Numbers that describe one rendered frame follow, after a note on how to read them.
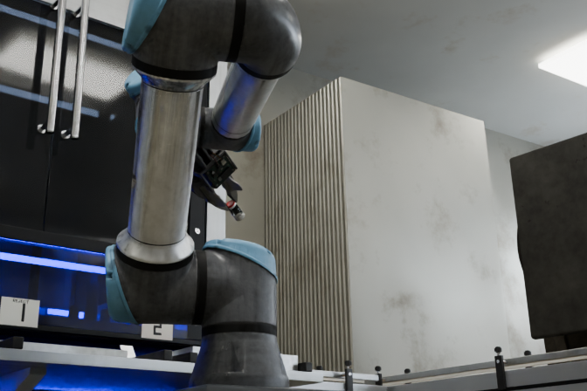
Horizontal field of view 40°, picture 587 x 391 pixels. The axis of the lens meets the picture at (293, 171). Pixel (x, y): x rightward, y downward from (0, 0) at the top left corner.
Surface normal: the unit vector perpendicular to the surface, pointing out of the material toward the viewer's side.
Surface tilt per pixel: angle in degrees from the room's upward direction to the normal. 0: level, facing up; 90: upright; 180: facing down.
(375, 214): 90
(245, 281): 90
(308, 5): 180
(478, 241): 90
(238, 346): 72
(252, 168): 90
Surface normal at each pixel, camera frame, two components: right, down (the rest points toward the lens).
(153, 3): 0.18, 0.06
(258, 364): 0.39, -0.60
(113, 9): 0.62, -0.29
